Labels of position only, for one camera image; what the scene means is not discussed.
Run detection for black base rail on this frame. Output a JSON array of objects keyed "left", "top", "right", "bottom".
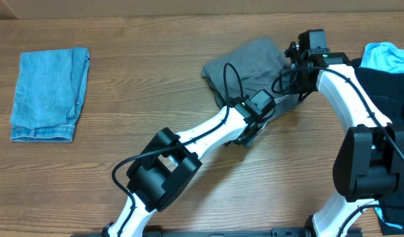
[{"left": 70, "top": 226, "right": 363, "bottom": 237}]

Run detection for light blue garment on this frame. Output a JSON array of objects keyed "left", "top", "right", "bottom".
[{"left": 360, "top": 42, "right": 404, "bottom": 74}]

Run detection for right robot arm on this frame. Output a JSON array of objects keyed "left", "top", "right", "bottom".
[{"left": 272, "top": 29, "right": 404, "bottom": 236}]

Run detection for folded blue denim jeans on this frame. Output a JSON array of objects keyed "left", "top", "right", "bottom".
[{"left": 10, "top": 47, "right": 90, "bottom": 142}]

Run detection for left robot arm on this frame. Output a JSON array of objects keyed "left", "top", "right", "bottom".
[{"left": 101, "top": 90, "right": 276, "bottom": 236}]

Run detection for black garment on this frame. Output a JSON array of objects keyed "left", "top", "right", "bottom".
[{"left": 351, "top": 58, "right": 404, "bottom": 235}]

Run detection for grey shorts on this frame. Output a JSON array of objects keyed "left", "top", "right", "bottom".
[{"left": 201, "top": 36, "right": 300, "bottom": 128}]

